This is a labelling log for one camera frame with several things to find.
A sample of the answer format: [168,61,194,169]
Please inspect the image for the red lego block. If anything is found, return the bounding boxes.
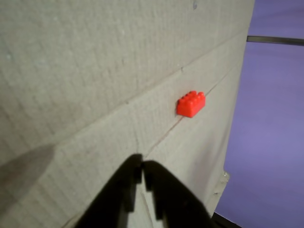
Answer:
[176,90,206,119]

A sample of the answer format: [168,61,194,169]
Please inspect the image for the thin black bar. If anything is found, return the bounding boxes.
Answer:
[246,35,304,47]

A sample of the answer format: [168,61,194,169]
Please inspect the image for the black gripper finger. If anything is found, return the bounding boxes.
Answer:
[73,153,143,228]
[142,161,214,228]

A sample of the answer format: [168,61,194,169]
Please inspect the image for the beige cardboard sheet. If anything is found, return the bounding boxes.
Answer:
[0,0,256,228]

